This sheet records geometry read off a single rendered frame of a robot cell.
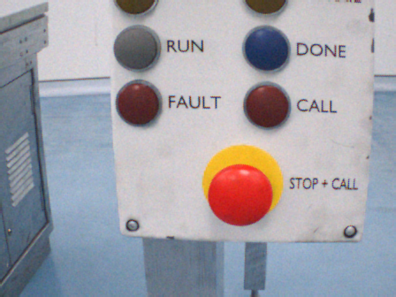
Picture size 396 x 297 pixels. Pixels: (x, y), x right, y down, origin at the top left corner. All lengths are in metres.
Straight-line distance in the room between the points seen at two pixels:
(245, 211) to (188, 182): 0.05
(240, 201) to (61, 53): 3.95
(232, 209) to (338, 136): 0.08
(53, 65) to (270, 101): 3.98
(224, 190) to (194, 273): 0.15
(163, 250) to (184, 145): 0.13
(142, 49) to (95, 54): 3.88
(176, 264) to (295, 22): 0.23
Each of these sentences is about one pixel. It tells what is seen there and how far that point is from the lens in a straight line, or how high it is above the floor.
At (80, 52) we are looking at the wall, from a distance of 4.30.
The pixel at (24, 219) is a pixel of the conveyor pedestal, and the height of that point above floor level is 0.21.
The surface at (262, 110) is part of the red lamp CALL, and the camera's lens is 0.40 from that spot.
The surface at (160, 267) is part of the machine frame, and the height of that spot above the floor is 0.77.
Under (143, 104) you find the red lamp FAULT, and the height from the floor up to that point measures 0.92.
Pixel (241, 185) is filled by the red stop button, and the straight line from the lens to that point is 0.40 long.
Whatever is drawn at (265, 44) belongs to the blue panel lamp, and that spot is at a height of 0.96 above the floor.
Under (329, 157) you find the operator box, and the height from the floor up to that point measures 0.89.
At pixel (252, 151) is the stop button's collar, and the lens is 0.42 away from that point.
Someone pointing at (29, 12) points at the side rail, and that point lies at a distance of 1.86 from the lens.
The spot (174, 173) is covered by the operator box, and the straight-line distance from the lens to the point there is 0.43.
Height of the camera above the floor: 1.03
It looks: 19 degrees down
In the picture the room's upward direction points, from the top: 1 degrees counter-clockwise
